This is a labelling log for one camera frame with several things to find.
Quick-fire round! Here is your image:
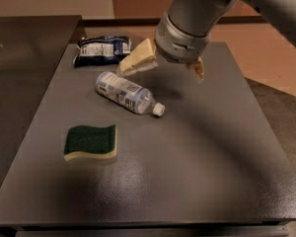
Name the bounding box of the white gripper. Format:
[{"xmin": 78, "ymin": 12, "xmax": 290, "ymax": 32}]
[{"xmin": 116, "ymin": 13, "xmax": 211, "ymax": 83}]

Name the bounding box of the clear plastic water bottle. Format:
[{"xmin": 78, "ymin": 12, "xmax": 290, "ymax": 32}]
[{"xmin": 96, "ymin": 71, "xmax": 165, "ymax": 117}]

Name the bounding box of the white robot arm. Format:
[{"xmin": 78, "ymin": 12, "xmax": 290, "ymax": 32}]
[{"xmin": 116, "ymin": 0, "xmax": 296, "ymax": 81}]

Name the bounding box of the blue white snack bag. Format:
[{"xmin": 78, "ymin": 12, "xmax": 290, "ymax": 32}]
[{"xmin": 73, "ymin": 36, "xmax": 131, "ymax": 68}]

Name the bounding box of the green yellow sponge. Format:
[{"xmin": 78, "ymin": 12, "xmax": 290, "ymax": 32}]
[{"xmin": 63, "ymin": 125, "xmax": 117, "ymax": 161}]

